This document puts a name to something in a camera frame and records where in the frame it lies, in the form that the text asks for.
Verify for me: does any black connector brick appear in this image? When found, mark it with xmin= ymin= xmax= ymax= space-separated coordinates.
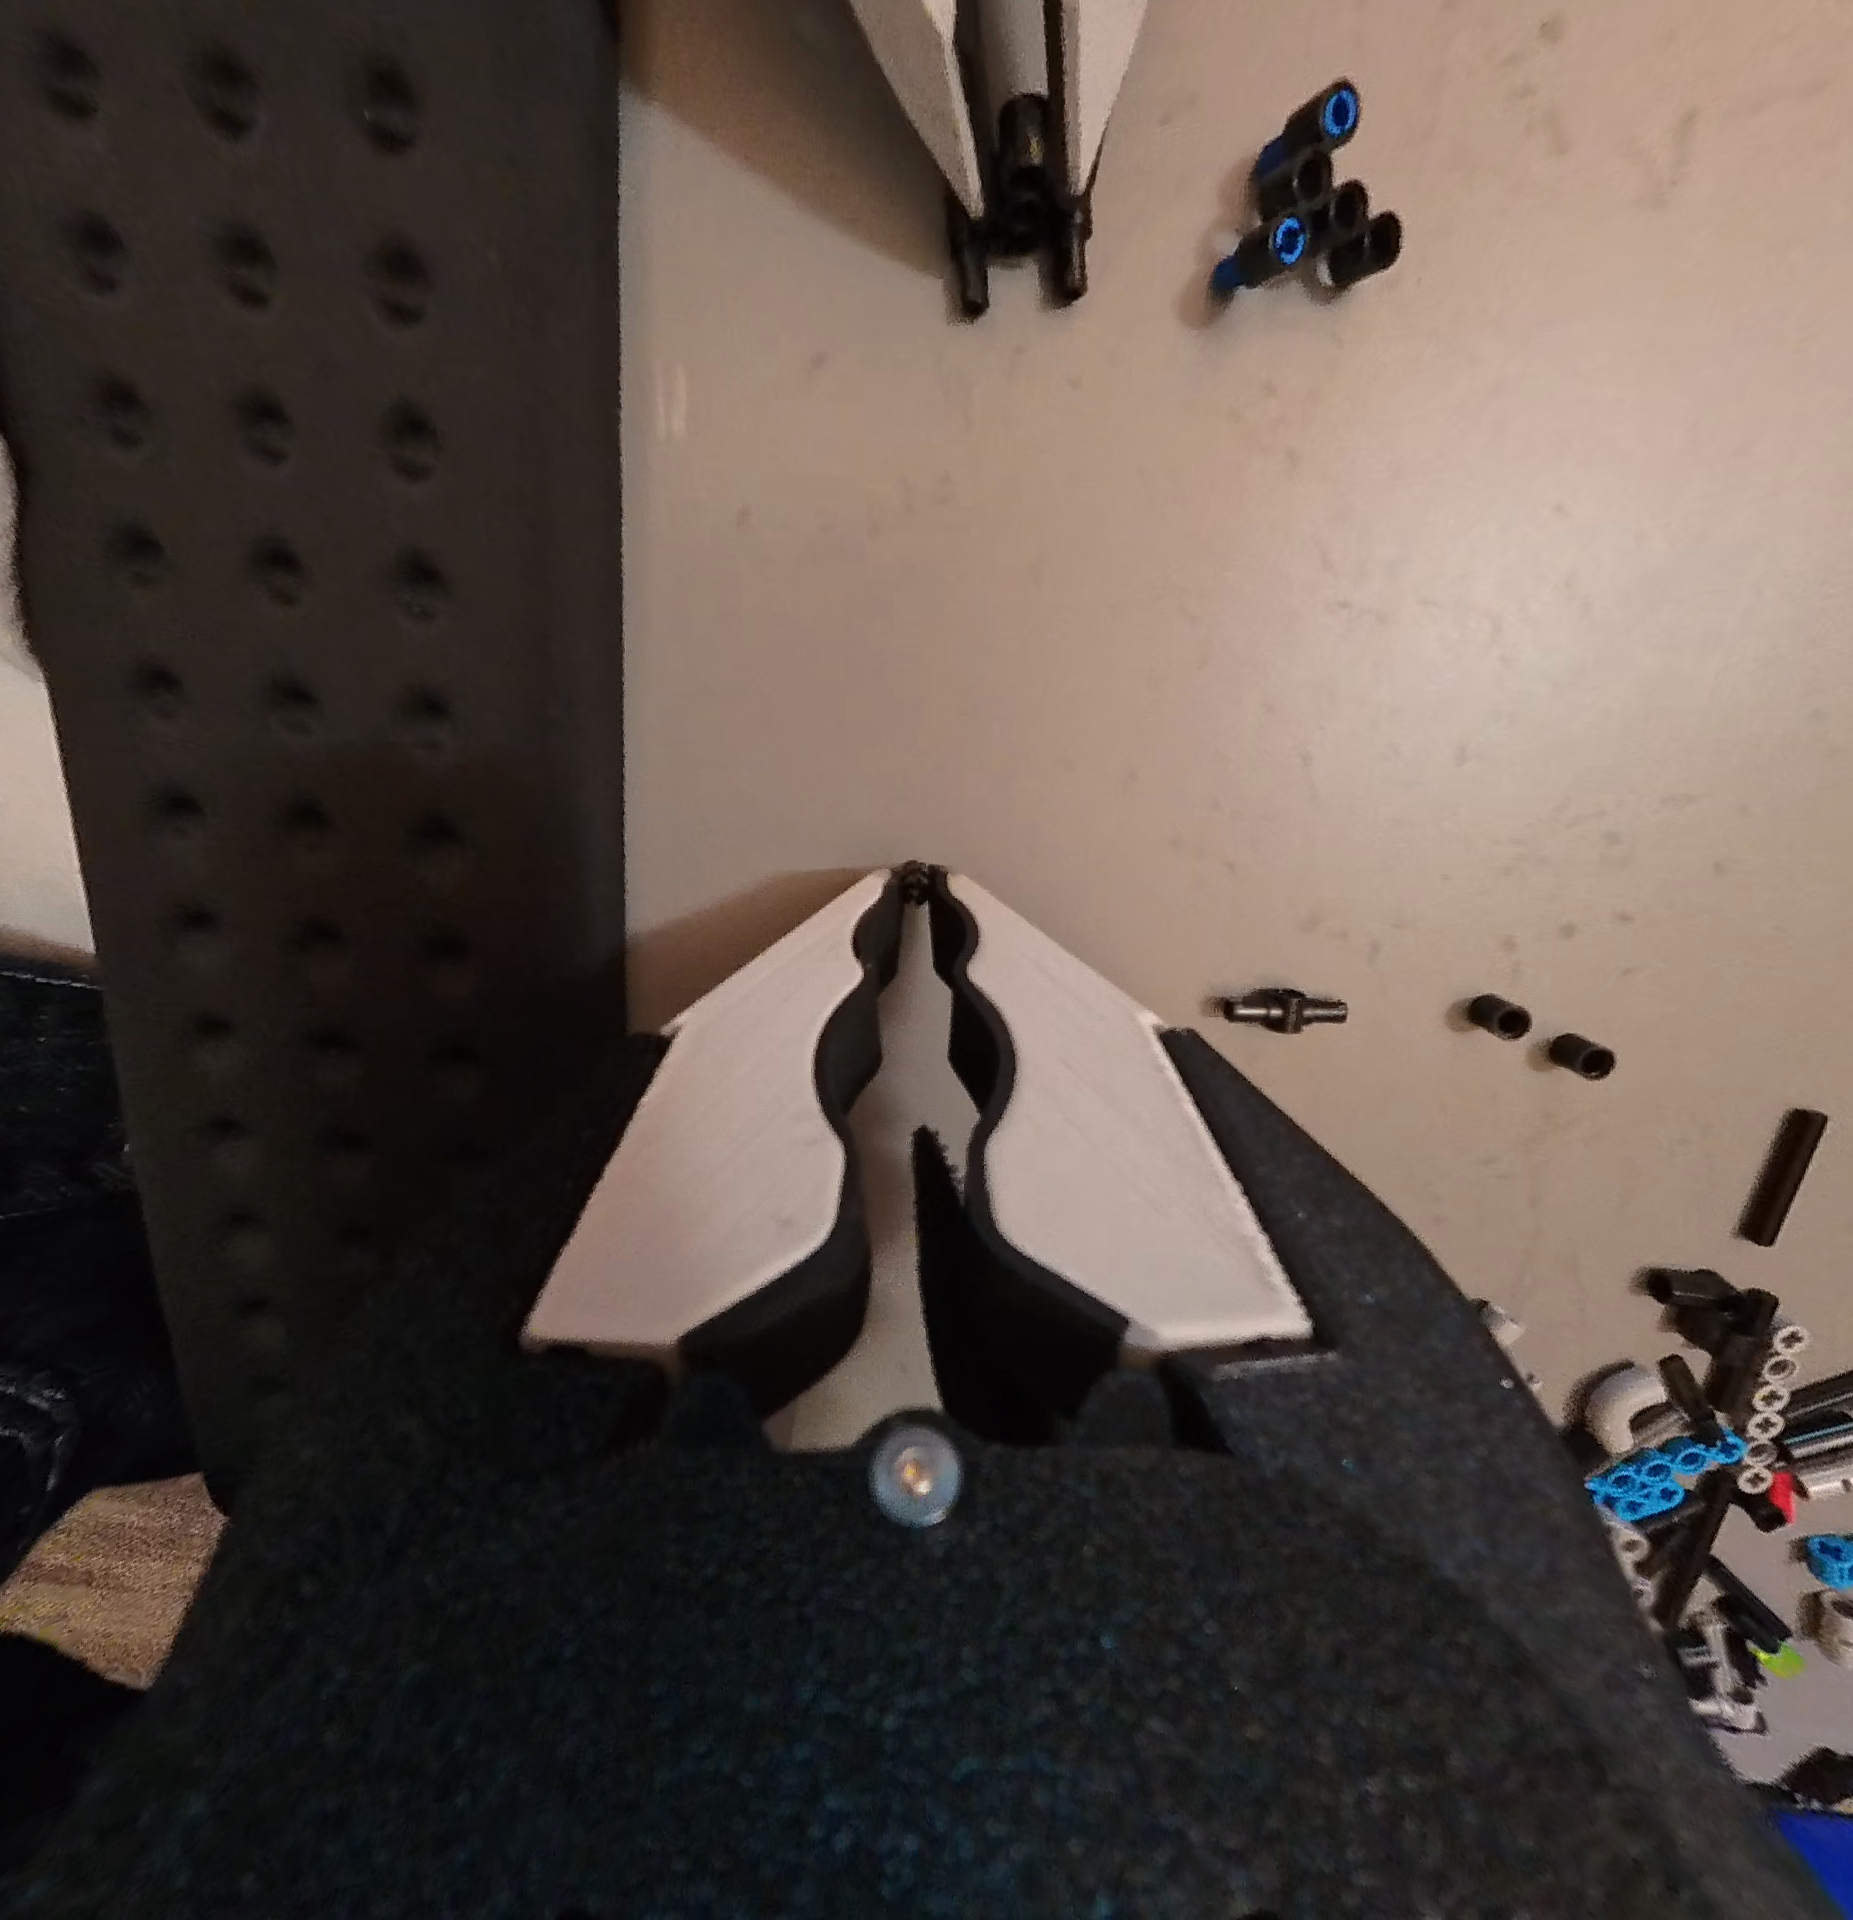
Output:
xmin=950 ymin=92 xmax=1093 ymax=319

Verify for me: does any black axle tube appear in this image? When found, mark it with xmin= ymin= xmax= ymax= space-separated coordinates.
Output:
xmin=1738 ymin=1108 xmax=1829 ymax=1244

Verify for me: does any person's white shirt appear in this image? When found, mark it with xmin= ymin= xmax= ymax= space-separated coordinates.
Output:
xmin=0 ymin=344 xmax=96 ymax=961

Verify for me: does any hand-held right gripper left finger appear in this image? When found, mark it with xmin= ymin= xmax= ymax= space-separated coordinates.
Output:
xmin=522 ymin=868 xmax=914 ymax=1418

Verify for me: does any black blue connector assembly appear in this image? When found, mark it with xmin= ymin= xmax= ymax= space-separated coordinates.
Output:
xmin=1209 ymin=82 xmax=1405 ymax=294

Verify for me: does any blue storage bin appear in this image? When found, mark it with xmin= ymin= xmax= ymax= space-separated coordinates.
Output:
xmin=1767 ymin=1806 xmax=1853 ymax=1920

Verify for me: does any grey desk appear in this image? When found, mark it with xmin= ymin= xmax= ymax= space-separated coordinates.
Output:
xmin=618 ymin=0 xmax=1853 ymax=1815

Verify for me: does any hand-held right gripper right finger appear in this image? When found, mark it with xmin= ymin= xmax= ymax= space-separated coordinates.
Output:
xmin=931 ymin=868 xmax=1314 ymax=1411

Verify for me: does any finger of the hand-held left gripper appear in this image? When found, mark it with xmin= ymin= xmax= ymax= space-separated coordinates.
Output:
xmin=1039 ymin=0 xmax=1157 ymax=195
xmin=845 ymin=0 xmax=1006 ymax=224

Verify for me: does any black studded mat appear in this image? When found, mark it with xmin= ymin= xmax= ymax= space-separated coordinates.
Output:
xmin=0 ymin=0 xmax=632 ymax=1515

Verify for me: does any pile of loose toy bricks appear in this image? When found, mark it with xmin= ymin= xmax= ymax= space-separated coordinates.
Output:
xmin=1468 ymin=1259 xmax=1853 ymax=1802

